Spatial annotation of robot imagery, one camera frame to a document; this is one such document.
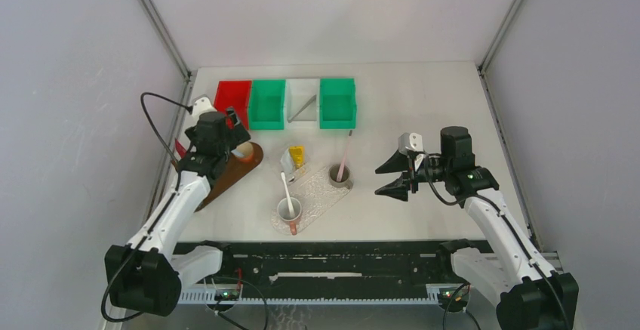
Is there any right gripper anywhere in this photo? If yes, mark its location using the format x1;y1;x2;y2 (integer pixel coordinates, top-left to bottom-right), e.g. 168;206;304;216
375;146;451;202

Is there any beige cup orange handle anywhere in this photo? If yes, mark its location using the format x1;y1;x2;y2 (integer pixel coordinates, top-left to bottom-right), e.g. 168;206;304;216
232;141;254;162

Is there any pink toothbrush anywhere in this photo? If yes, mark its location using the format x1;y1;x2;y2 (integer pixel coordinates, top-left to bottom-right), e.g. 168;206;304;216
336;129;353;182

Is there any red toothpaste tube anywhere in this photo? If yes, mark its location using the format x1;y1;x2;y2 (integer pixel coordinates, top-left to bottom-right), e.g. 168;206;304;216
174;139;187;159

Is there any grey ceramic mug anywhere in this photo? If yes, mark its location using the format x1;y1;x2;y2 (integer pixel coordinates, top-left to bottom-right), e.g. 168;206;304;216
328;164;353;190

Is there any white toothpaste tube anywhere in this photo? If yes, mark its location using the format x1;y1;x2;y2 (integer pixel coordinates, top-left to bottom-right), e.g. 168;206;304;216
280;148;297;183

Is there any yellow toothpaste tube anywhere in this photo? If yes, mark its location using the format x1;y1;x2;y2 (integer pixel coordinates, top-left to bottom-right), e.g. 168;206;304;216
288;146;306;170

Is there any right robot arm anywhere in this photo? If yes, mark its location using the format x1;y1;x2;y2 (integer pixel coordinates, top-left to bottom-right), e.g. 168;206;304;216
375;126;579;329

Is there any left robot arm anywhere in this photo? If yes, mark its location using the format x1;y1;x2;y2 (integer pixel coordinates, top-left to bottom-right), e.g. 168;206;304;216
100;107;251;322

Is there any brown wooden oval tray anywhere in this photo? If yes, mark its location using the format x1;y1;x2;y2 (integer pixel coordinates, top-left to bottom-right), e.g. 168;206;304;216
195;142;264;212

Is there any clear textured oval tray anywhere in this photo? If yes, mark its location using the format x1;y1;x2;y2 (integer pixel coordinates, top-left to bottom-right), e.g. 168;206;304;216
271;166;352;236

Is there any green bin with toothpaste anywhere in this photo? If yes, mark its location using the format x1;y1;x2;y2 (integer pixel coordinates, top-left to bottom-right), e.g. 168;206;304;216
318;78;357;129

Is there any red plastic bin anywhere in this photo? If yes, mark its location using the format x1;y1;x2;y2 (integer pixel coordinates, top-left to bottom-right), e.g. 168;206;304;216
213;80;253;129

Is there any green bin with cups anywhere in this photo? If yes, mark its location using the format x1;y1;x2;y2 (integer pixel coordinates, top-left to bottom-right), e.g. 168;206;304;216
248;79;285;130

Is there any white translucent bin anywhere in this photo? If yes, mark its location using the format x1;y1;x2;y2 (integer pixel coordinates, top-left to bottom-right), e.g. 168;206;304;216
284;79;320;129

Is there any right circuit board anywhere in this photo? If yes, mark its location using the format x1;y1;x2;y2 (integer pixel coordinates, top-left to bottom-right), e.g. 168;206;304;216
438;286;470;313

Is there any circuit board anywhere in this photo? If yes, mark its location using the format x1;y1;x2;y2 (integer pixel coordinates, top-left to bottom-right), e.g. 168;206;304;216
438;286;470;313
214;289;241;303

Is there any left circuit board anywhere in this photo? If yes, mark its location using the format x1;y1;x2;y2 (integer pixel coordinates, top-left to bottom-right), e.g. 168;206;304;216
214;289;241;303

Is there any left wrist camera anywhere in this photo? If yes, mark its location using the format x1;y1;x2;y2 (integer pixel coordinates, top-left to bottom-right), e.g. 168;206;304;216
191;95;216;120

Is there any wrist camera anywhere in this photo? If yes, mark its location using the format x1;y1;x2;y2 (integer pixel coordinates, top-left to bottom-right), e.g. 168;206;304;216
191;95;216;120
398;132;426;171

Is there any right camera cable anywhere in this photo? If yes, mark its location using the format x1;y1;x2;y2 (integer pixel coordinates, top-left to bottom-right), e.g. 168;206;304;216
420;153;571;330

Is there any camera cable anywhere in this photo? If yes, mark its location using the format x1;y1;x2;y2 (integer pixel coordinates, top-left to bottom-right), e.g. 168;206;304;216
420;153;571;330
100;91;196;324

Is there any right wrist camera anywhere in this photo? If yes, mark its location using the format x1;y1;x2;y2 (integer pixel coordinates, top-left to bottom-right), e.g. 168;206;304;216
398;132;426;171

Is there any black front rail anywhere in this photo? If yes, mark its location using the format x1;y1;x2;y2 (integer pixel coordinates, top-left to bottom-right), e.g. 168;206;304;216
211;240;463;301

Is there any left camera cable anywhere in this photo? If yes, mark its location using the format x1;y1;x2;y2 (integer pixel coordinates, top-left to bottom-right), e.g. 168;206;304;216
100;91;196;324

